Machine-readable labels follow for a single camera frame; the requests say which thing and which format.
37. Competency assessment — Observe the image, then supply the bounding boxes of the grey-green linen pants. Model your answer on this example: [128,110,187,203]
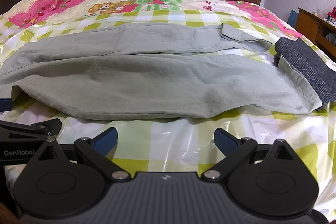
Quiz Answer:
[0,22,323,121]

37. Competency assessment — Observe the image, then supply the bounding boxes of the checkered floral bed cover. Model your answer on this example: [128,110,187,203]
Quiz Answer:
[1,0,335,220]

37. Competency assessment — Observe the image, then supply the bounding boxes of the dark grey folded garment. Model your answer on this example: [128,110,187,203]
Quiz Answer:
[273,38,335,114]

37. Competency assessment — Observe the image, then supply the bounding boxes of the blue foam floor mat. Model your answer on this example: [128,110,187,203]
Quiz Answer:
[286,10,298,28]

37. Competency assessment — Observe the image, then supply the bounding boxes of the wooden tv cabinet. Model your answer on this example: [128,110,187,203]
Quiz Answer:
[295,8,336,61]

